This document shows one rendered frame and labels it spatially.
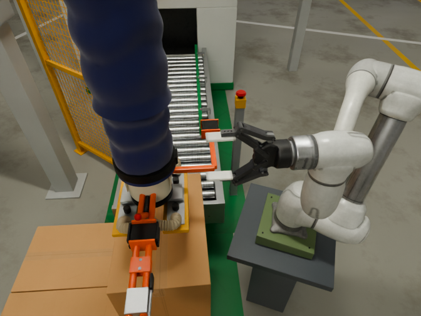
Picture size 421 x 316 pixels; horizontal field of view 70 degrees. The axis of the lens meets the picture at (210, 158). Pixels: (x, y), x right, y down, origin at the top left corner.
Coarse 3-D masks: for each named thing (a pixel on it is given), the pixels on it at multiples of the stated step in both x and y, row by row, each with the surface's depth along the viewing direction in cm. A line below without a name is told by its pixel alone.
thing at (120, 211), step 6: (120, 192) 127; (120, 198) 125; (120, 204) 122; (126, 204) 122; (132, 204) 122; (120, 210) 120; (126, 210) 117; (132, 210) 120; (120, 216) 117; (132, 216) 117; (114, 222) 116; (114, 228) 114; (114, 234) 112; (120, 234) 112; (126, 234) 113
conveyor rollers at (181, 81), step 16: (176, 64) 337; (192, 64) 337; (176, 80) 310; (192, 80) 311; (176, 96) 291; (192, 96) 292; (176, 112) 272; (192, 112) 273; (176, 128) 252; (192, 128) 252; (176, 144) 239; (192, 144) 240; (208, 144) 241; (192, 160) 227; (208, 160) 228; (208, 192) 201
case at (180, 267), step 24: (192, 192) 150; (192, 216) 139; (120, 240) 130; (168, 240) 130; (192, 240) 130; (120, 264) 122; (168, 264) 122; (192, 264) 122; (120, 288) 115; (168, 288) 116; (192, 288) 118; (120, 312) 127; (168, 312) 132; (192, 312) 135
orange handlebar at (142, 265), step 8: (216, 160) 124; (176, 168) 120; (184, 168) 120; (192, 168) 120; (200, 168) 120; (208, 168) 120; (216, 168) 122; (144, 200) 109; (152, 200) 109; (152, 208) 106; (152, 216) 104; (136, 248) 95; (136, 256) 93; (144, 256) 92; (136, 264) 90; (144, 264) 90; (136, 272) 89; (144, 272) 89; (136, 280) 88; (144, 280) 87
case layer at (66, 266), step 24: (48, 240) 175; (72, 240) 175; (96, 240) 175; (24, 264) 165; (48, 264) 165; (72, 264) 165; (96, 264) 165; (24, 288) 155; (48, 288) 155; (72, 288) 155; (96, 288) 155; (24, 312) 147; (48, 312) 147; (72, 312) 147; (96, 312) 147
